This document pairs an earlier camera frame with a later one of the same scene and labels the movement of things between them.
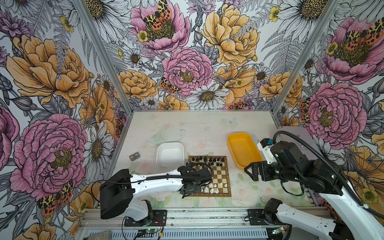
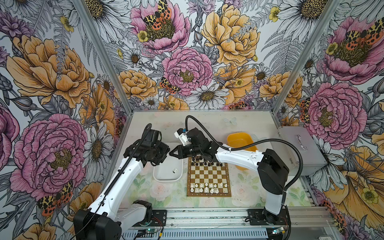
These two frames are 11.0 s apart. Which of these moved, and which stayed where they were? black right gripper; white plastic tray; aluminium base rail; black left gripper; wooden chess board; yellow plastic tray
Moved: black left gripper; black right gripper
Stayed: aluminium base rail; yellow plastic tray; white plastic tray; wooden chess board
